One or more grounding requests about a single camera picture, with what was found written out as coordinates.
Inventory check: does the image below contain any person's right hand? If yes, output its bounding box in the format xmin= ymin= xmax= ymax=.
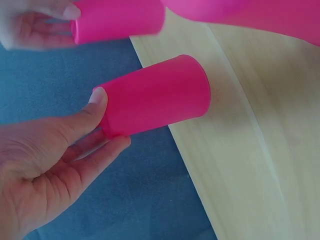
xmin=0 ymin=0 xmax=82 ymax=52

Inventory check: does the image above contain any person's left hand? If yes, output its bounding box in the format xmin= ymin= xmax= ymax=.
xmin=0 ymin=86 xmax=133 ymax=240

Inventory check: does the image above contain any pink plastic cup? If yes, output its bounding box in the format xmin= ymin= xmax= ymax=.
xmin=70 ymin=0 xmax=166 ymax=46
xmin=159 ymin=0 xmax=320 ymax=47
xmin=92 ymin=54 xmax=211 ymax=140

